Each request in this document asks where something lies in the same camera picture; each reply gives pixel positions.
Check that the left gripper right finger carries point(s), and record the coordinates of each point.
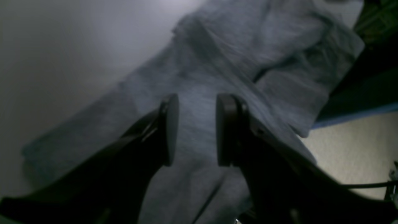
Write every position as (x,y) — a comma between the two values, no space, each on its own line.
(285,187)

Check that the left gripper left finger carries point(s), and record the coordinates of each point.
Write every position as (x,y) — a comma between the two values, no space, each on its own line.
(109,187)

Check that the grey T-shirt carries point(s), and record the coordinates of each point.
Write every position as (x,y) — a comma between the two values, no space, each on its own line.
(283,57)

